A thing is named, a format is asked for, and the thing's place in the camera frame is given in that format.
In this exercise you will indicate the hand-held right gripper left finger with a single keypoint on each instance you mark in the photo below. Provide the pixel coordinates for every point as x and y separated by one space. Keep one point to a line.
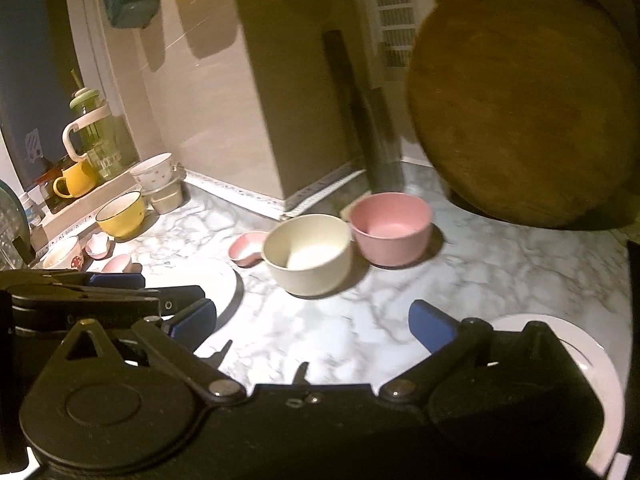
192 319

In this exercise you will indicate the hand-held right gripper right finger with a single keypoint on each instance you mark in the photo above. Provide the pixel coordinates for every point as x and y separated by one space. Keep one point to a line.
432 327

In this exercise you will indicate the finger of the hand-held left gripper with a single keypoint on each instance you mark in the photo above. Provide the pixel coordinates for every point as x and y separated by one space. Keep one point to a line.
116 280
180 294

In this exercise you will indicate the white plate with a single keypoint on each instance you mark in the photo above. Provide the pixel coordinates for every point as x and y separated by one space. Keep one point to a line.
595 365
220 282

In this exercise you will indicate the small pink heart dish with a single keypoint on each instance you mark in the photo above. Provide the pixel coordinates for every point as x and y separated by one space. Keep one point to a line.
242 256

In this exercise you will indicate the pink bowl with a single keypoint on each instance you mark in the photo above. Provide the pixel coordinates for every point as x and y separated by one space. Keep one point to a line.
395 250

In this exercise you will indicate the cream bowl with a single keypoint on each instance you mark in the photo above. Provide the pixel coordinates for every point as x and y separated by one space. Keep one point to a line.
320 275

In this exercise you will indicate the small pink flower dish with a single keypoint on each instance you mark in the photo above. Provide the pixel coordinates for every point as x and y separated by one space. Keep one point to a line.
97 249

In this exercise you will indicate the yellow bowl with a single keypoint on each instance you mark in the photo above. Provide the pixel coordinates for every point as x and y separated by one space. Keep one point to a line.
122 222

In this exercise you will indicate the white bowl with red mushroom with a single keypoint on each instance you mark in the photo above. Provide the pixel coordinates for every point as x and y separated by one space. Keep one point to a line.
60 255

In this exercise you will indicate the grey cup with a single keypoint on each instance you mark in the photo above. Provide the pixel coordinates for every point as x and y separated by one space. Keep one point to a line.
167 201

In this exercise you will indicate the yellow mug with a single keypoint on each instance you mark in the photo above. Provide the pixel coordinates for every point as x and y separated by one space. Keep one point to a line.
80 180

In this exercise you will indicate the white bottle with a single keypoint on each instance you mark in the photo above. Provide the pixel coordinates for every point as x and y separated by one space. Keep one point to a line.
32 210

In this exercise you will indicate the white dotted bowl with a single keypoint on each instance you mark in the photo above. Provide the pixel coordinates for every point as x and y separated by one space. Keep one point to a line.
152 172

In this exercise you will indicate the green glass pitcher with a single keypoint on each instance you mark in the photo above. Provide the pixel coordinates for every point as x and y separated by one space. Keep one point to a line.
102 135

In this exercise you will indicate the cleaver knife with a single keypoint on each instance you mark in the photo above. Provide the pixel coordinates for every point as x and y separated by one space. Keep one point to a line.
382 150

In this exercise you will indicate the round wooden cutting board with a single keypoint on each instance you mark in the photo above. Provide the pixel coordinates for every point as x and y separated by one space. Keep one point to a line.
510 110

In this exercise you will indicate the white vent grille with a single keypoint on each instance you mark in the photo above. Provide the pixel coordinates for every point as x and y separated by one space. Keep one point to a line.
395 20

